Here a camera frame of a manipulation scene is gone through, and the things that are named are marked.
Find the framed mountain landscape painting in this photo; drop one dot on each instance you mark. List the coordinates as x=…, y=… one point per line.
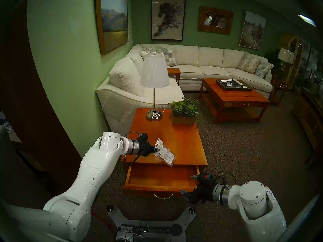
x=113, y=22

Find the dark brown wooden door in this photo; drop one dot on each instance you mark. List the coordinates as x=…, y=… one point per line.
x=25, y=92

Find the succulent plants in box planter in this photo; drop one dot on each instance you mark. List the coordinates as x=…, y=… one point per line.
x=184, y=110

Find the fluorescent ceiling light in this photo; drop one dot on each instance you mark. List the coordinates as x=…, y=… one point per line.
x=306, y=20

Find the white shade chrome table lamp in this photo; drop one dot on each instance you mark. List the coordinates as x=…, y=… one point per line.
x=154, y=70

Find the cream sectional sofa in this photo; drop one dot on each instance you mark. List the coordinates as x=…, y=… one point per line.
x=209, y=57

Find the framed tree path painting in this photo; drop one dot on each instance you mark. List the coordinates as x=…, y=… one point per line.
x=252, y=31

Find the orange wooden end table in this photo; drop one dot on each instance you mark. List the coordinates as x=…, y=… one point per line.
x=181, y=135

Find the framed palm tree picture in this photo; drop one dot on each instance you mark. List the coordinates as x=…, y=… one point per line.
x=305, y=53
x=314, y=60

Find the grey robot base frame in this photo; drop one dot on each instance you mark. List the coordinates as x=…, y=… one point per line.
x=176, y=218

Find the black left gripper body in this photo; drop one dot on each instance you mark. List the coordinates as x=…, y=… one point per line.
x=145, y=148

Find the rustic wood framed mirror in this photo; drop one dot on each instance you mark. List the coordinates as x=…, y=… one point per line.
x=202, y=21

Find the dark wooden serving tray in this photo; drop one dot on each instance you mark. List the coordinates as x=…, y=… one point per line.
x=246, y=88

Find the potted green plant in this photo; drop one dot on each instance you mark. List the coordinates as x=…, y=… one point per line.
x=316, y=86

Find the lamp with wrapped shade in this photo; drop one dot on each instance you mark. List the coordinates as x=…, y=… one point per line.
x=286, y=55

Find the dark hardcover book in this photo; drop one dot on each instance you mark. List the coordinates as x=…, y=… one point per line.
x=231, y=84

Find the clear plastic blister package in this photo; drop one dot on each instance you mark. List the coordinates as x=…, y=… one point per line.
x=166, y=154

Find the dark wooden end table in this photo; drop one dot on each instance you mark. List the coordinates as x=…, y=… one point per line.
x=278, y=87

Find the grey patchwork throw pillow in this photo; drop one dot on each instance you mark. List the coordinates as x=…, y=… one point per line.
x=263, y=69
x=171, y=56

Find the arched light wood cabinet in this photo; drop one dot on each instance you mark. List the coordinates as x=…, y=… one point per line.
x=297, y=53

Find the orange wooden coffee table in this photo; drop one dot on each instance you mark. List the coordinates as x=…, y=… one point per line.
x=232, y=97

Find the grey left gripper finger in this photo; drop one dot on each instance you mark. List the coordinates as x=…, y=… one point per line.
x=156, y=150

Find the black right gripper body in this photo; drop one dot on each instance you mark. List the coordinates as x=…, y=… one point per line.
x=205, y=189

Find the light wooden sideboard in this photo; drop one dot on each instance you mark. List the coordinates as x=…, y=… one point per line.
x=309, y=118

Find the small wooden side table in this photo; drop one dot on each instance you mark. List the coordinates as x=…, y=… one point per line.
x=174, y=71

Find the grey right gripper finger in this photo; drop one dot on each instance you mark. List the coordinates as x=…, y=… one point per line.
x=195, y=178
x=185, y=193

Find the black framed horse artwork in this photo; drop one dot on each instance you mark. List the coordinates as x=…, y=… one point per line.
x=168, y=18

